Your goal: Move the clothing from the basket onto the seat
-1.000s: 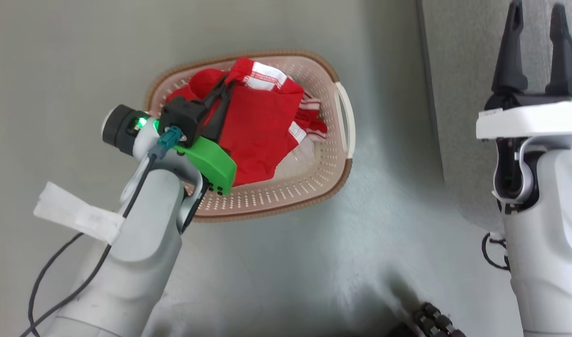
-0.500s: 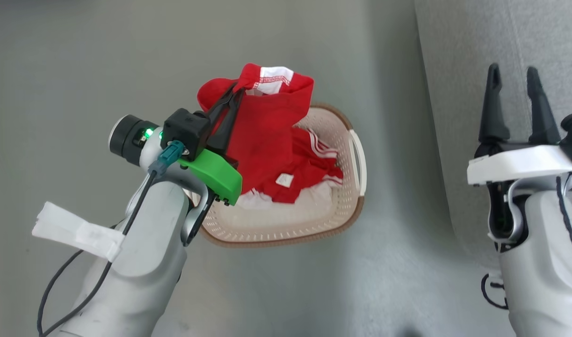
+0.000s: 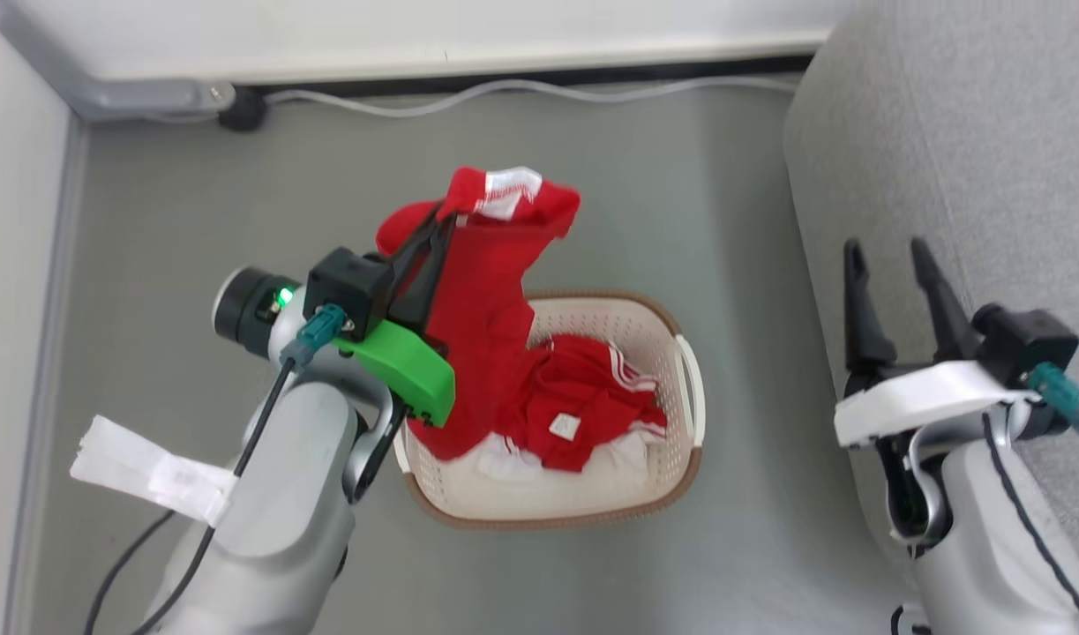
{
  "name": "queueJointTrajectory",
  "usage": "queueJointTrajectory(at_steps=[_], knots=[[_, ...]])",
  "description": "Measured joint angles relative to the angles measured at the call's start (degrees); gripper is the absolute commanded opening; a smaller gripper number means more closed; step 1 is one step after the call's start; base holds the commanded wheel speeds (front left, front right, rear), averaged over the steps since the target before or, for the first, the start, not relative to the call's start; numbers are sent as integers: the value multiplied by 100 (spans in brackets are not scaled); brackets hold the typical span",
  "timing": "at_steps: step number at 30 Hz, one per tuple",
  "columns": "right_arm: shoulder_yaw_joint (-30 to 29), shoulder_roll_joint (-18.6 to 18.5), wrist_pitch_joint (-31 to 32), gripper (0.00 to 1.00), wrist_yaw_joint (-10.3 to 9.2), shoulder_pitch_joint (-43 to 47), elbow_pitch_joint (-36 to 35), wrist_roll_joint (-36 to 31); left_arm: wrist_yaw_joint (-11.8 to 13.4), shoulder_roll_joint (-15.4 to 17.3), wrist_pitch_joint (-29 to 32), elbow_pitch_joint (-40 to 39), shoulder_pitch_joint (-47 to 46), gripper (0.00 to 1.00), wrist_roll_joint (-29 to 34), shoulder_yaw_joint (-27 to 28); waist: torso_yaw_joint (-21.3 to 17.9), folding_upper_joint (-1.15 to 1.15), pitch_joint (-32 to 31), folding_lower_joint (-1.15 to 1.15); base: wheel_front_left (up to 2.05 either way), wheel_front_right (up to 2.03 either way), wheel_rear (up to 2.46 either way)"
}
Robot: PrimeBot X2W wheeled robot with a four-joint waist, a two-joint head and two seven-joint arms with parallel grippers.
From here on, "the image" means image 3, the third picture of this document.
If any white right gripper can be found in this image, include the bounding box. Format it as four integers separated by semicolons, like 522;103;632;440
834;237;1043;451

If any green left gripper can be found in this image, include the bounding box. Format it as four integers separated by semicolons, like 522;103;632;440
334;203;459;430

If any red shirt with white collar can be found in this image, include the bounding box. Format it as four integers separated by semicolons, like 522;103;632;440
376;166;582;462

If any red garment with white stripes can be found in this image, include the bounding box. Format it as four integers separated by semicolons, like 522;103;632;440
504;334;669;474

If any cream perforated laundry basket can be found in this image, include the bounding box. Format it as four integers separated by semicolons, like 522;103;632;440
393;289;707;532

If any grey fabric sofa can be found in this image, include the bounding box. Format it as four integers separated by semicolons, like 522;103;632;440
783;0;1079;565

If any black baseboard strip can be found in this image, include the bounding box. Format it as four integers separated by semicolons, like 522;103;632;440
255;55;814;99

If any black floor plug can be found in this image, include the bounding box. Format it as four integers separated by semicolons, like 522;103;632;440
218;86;269;134

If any white tape strip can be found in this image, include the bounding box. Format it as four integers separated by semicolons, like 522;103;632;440
70;415;239;528

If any teal left camera connector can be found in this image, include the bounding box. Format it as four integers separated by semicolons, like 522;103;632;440
281;304;347;368

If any teal camera connector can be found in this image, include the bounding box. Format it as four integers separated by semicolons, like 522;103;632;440
1028;362;1079;438
281;304;347;368

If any teal right camera connector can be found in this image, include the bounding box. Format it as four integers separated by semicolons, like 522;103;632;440
1028;362;1079;438

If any grey floor cable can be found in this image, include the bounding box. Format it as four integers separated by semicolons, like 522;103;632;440
264;77;801;118

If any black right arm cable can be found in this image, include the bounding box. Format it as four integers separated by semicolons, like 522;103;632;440
980;413;1079;635

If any black left camera cable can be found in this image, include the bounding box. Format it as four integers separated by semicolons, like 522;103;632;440
131;357;298;635

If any grey wall cable duct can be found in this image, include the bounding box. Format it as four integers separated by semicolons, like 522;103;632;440
0;0;237;122

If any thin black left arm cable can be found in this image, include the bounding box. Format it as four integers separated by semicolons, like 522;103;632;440
84;510;176;635

